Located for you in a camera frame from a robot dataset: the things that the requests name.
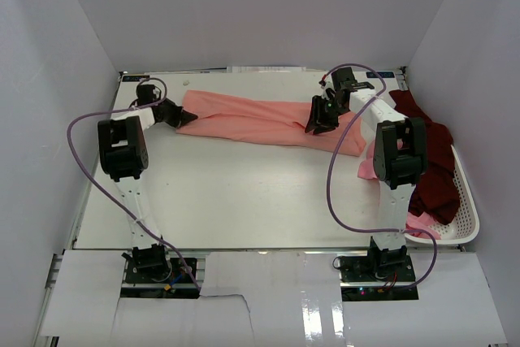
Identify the light pink t shirt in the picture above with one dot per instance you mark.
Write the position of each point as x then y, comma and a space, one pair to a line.
415, 220

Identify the white perforated laundry basket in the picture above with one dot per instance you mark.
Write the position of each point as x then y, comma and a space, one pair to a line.
465, 226

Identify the blue left table label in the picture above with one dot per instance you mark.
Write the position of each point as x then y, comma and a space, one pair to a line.
134, 78

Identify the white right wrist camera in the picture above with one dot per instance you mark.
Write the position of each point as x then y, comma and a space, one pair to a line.
327, 87

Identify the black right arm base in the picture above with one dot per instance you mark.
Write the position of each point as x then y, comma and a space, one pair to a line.
362, 280

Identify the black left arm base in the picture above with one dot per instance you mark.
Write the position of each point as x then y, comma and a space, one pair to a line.
153, 273

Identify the blue table label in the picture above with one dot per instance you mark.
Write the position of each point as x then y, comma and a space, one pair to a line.
134, 78
377, 75

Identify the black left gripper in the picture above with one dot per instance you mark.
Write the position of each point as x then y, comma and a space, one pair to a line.
181, 116

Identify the white paper sheets front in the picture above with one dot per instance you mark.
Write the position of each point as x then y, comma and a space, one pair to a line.
270, 299

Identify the dark red t shirt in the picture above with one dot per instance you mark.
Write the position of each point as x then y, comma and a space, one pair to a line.
435, 194

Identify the salmon pink t shirt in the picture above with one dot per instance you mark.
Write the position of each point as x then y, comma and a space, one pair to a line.
257, 122

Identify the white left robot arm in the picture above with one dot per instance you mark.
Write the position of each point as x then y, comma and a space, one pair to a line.
124, 158

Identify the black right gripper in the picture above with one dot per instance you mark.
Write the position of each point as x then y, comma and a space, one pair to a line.
318, 121

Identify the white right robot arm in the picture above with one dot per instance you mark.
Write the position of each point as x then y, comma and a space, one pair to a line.
400, 151

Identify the blue right table label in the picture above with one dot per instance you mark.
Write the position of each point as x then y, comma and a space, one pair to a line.
377, 75

